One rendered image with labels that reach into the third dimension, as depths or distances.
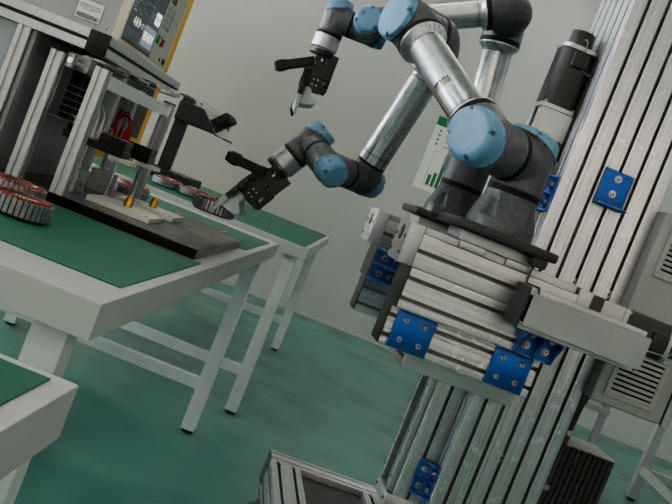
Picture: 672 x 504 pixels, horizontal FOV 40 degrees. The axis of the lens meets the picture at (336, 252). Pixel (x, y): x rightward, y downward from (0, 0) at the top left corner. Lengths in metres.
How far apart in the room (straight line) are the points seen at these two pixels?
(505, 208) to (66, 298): 1.07
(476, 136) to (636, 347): 0.54
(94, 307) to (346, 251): 6.30
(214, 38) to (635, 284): 5.80
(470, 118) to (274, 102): 5.67
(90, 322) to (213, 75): 6.49
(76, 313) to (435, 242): 0.95
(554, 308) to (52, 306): 1.05
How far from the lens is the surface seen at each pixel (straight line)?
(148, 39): 2.32
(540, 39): 7.66
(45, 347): 1.24
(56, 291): 1.19
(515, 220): 1.97
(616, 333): 1.94
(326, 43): 2.64
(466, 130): 1.90
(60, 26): 2.02
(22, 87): 2.07
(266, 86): 7.53
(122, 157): 2.15
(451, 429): 2.28
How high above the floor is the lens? 0.98
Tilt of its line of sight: 3 degrees down
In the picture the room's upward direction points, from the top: 22 degrees clockwise
